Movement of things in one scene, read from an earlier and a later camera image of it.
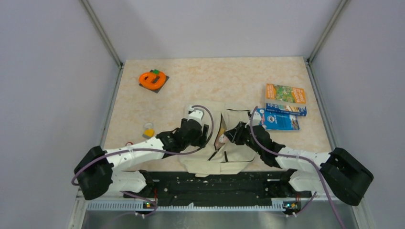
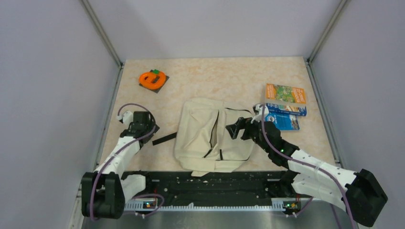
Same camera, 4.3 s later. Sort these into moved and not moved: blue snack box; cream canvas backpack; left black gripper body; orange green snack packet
Moved: left black gripper body; cream canvas backpack
Not moved: orange green snack packet; blue snack box
